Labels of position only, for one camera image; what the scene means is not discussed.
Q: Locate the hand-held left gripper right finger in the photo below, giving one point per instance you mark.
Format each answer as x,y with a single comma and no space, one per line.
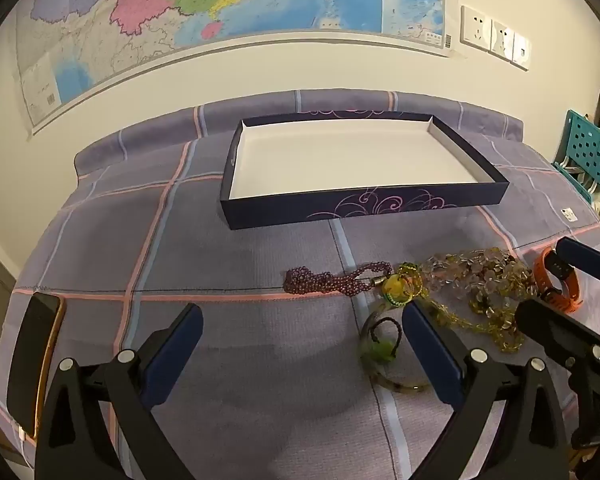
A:
427,350

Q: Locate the amber bangle with green charm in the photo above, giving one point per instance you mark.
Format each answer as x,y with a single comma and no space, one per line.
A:
367,355

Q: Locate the purple plaid blanket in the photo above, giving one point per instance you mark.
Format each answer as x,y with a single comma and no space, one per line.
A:
145,220

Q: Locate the orange smart watch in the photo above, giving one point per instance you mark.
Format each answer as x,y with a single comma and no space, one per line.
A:
572,292

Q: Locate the dark blue shallow box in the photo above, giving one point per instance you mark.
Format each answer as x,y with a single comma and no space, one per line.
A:
345,160

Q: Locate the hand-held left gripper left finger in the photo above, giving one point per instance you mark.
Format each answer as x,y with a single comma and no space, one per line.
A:
177,345

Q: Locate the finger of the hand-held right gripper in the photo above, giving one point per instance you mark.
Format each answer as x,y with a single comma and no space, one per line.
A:
585,259
555,330

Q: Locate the colourful wall map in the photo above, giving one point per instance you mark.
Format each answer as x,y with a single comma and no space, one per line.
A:
205,5

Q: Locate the black smartphone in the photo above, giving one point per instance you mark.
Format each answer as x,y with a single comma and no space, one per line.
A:
32,360

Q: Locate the teal perforated plastic chair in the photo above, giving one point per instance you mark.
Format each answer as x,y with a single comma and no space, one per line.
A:
587,147

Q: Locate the white wall socket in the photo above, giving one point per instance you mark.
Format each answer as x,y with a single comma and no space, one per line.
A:
521,51
476,27
502,40

